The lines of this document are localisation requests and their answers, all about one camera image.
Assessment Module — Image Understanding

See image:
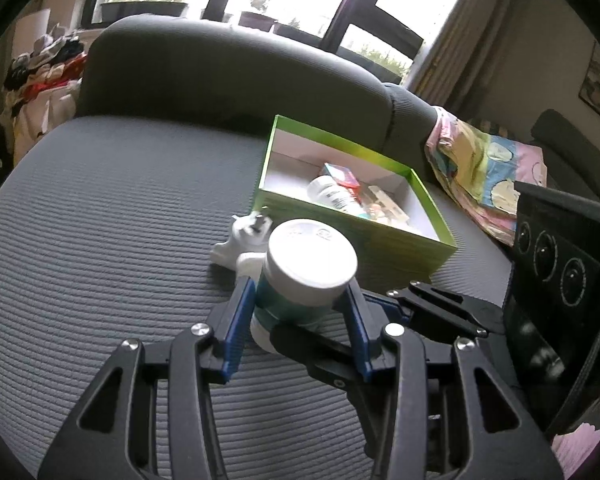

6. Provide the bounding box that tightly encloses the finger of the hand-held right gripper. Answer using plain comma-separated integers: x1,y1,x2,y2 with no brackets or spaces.
270,322,382,411
367,282,506,338

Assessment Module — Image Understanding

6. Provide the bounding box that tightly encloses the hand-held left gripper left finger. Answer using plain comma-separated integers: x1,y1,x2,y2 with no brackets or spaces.
37,275,258,480

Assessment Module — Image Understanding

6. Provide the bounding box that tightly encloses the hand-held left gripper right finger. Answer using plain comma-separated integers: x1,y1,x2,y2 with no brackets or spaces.
340,280,566,480

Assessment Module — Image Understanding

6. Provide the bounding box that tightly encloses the green cardboard box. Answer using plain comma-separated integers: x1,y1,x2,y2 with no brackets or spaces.
252,115,458,286

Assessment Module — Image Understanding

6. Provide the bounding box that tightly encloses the white bottle teal label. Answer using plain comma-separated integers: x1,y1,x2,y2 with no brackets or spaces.
250,217,358,356

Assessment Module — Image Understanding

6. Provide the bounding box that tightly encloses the clear plastic brush case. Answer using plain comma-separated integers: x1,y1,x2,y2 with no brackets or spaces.
367,185,412,225

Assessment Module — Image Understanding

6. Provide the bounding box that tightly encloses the white bottle orange animal label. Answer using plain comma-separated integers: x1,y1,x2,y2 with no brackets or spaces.
306,175,371,218

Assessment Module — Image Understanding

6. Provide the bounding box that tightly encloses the red and blue small box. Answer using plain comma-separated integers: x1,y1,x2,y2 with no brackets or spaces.
322,162,361,188

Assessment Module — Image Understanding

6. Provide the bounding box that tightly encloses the white power adapter plug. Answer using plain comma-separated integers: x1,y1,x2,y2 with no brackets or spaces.
212,212,273,281

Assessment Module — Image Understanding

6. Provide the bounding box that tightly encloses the colourful printed blanket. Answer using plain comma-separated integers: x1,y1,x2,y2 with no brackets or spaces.
425,106,548,246

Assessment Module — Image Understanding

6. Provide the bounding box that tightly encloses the dark grey armchair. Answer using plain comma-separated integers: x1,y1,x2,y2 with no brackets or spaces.
530,109,600,201

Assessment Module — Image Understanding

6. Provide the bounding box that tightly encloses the grey ribbed sofa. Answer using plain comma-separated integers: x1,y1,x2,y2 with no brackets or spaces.
0,14,531,480

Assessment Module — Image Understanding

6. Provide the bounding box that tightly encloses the pink cloth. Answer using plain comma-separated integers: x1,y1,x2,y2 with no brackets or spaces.
550,422,600,468

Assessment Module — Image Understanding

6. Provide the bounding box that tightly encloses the beige curtain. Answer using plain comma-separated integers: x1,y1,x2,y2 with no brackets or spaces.
405,0,521,106

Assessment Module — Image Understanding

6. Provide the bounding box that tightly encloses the dark planter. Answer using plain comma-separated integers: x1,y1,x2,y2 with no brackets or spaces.
275,20,327,47

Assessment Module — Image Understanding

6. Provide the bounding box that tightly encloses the purple flower pot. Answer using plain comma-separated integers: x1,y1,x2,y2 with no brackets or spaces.
239,0,276,28

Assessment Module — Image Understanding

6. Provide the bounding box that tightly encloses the pile of clothes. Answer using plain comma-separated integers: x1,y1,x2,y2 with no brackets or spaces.
0,22,88,161

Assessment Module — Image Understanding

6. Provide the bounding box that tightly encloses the long black planter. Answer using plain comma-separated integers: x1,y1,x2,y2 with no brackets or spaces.
100,1,188,18

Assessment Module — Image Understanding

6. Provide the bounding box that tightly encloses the white cylindrical lamp shade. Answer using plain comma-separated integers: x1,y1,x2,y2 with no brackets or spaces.
17,7,51,41

